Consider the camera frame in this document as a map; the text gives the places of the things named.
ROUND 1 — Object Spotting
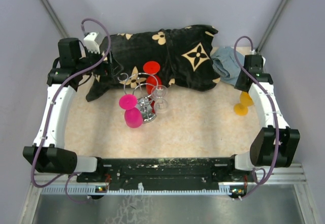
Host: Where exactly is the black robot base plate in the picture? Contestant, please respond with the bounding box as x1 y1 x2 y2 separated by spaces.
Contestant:
77 157 252 191

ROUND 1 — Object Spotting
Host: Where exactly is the clear wine glass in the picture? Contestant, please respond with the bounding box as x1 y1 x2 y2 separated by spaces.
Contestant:
151 85 169 114

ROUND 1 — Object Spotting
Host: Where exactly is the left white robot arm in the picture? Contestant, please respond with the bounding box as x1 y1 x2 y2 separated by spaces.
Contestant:
23 35 111 182

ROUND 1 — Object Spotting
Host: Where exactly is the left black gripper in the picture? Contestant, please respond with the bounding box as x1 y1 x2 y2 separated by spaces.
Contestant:
76 46 123 77

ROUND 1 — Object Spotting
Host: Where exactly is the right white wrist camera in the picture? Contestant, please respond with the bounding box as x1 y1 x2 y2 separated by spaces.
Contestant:
250 49 266 65

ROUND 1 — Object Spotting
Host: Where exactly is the yellow plastic wine glass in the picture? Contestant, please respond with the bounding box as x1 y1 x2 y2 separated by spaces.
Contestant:
234 91 254 116

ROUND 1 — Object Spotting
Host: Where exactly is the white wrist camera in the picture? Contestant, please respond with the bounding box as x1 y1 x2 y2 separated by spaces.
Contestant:
250 49 266 65
83 32 104 54

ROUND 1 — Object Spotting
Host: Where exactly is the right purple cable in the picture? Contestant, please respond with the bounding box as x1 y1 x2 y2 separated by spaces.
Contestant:
233 36 281 201

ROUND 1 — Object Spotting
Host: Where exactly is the purple cable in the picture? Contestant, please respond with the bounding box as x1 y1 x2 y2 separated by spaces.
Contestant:
30 18 112 205
233 36 281 201

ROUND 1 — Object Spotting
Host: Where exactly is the blue denim cloth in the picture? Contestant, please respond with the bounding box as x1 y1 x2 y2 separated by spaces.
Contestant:
211 47 241 86

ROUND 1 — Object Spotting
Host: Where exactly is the grey slotted cable duct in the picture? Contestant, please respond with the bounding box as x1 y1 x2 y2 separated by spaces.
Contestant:
41 182 247 196

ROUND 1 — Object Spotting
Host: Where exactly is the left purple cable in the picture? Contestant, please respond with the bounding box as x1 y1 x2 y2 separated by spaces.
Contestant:
30 18 112 205

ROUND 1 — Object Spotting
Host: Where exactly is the black patterned plush blanket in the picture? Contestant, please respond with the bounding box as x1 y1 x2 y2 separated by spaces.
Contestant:
86 24 220 102

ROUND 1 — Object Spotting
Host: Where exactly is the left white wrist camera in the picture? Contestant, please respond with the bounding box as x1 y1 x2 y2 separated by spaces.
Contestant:
83 32 104 54

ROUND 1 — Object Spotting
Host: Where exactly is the red plastic wine glass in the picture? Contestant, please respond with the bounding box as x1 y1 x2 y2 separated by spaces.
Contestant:
143 61 162 94

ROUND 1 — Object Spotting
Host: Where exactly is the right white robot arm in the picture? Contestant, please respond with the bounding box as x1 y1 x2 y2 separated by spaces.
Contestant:
226 54 300 181

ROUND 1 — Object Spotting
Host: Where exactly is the chrome wine glass rack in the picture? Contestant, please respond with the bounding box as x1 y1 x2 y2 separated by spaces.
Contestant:
117 72 157 123

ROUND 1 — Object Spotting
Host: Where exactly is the pink plastic wine glass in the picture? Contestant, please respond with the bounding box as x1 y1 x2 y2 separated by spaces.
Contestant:
119 94 143 128

